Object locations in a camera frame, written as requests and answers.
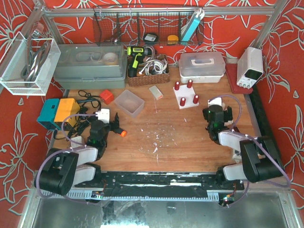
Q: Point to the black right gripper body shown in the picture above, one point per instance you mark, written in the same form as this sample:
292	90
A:
228	114

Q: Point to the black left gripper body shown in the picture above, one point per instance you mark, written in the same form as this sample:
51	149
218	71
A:
114	126

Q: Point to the large red spring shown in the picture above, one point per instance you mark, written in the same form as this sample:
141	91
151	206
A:
189	84

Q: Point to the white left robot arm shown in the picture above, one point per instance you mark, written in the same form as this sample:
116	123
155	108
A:
63	169

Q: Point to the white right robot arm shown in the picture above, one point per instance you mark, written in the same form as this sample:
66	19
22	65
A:
260	158

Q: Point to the clear bin of springs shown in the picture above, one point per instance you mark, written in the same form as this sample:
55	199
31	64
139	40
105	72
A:
129	103

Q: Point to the small red cube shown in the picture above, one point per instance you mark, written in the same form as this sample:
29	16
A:
106	96

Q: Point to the white power adapter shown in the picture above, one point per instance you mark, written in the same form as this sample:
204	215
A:
77	142

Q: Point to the white plastic storage box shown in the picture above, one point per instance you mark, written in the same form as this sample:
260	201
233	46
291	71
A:
202	67

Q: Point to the red plastic tool case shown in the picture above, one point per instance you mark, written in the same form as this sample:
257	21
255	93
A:
236	85

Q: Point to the teal and yellow box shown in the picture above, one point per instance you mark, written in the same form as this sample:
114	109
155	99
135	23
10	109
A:
55	110

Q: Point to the white bench power supply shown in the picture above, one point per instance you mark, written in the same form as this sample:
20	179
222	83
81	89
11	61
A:
250	66

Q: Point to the grey plastic toolbox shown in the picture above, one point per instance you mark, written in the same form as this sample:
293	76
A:
89	66

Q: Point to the orange handled screwdriver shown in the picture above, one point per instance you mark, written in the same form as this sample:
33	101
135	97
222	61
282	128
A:
122	132

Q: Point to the white peg base plate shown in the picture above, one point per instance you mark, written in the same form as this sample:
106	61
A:
188	93

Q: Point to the wicker basket with cables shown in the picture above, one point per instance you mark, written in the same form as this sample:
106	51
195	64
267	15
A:
150	79

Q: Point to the green cordless drill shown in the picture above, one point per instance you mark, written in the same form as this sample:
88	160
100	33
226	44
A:
137	54

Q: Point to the black wire wall basket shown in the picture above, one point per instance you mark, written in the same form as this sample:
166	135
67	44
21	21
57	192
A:
145	24

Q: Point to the clear acrylic wall box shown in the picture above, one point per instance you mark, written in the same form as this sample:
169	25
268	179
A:
28	66

